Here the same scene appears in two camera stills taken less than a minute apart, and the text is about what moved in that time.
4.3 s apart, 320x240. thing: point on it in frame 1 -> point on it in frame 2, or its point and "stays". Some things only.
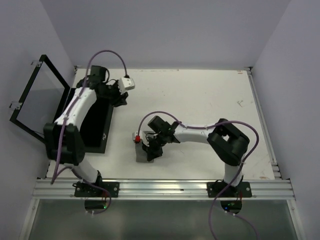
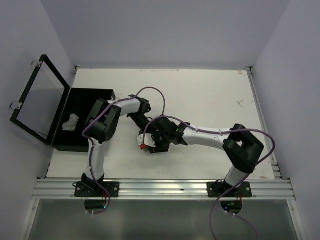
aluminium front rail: x=275 y=188 stays
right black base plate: x=242 y=190 stays
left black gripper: x=120 y=100 -> x=141 y=131
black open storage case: x=43 y=99 stays
